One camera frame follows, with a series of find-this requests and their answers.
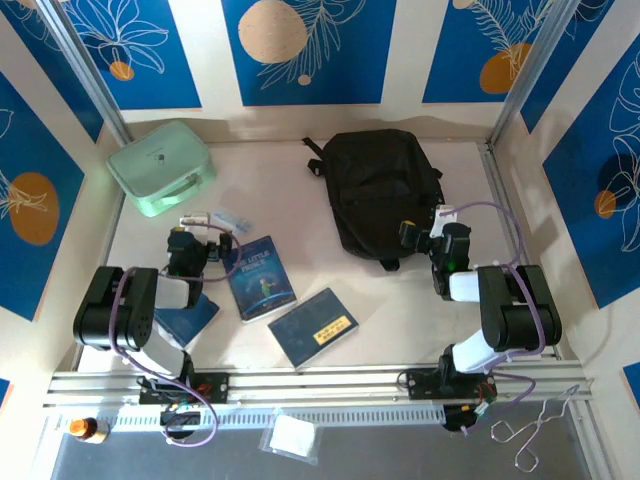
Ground black backpack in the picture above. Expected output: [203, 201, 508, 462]
[302, 128, 446, 272]

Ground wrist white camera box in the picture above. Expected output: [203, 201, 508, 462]
[433, 203, 459, 227]
[178, 211, 212, 232]

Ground dark blue yellow-label notebook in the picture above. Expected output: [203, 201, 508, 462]
[267, 286, 362, 371]

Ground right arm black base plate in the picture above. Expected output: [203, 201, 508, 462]
[404, 368, 499, 401]

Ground white slotted cable duct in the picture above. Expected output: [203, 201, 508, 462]
[49, 405, 446, 429]

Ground aluminium side rail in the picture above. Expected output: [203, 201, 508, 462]
[477, 141, 561, 359]

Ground plain dark blue booklet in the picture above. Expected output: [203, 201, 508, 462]
[153, 292, 221, 350]

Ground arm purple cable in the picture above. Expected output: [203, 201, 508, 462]
[447, 200, 549, 435]
[107, 222, 244, 447]

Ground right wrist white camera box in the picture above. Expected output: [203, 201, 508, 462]
[433, 203, 459, 227]

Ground mint green lunch bag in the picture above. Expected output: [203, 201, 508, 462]
[106, 121, 218, 219]

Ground metal wire tongs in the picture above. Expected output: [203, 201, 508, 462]
[490, 384, 581, 472]

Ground clear bag with white cloth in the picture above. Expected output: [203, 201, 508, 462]
[259, 408, 321, 464]

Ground aluminium frame post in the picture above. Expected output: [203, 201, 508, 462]
[487, 0, 581, 149]
[37, 0, 134, 146]

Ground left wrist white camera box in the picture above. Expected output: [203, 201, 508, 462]
[178, 211, 212, 232]

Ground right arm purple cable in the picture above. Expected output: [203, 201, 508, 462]
[447, 200, 549, 435]

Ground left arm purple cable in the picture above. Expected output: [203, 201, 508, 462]
[107, 222, 244, 447]

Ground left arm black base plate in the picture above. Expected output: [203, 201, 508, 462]
[138, 372, 230, 405]

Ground orange cap brown bottle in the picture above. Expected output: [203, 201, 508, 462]
[68, 417, 110, 445]

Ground grey metal sheet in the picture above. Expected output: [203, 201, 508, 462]
[48, 399, 594, 480]

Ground aluminium mounting rail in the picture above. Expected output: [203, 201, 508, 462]
[43, 362, 594, 409]

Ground Little Prince book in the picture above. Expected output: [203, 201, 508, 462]
[222, 235, 297, 325]

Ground blue floral wall poster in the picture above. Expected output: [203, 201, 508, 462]
[0, 72, 86, 321]
[542, 47, 640, 310]
[0, 9, 104, 144]
[221, 0, 399, 107]
[422, 0, 556, 105]
[54, 0, 204, 112]
[519, 0, 640, 134]

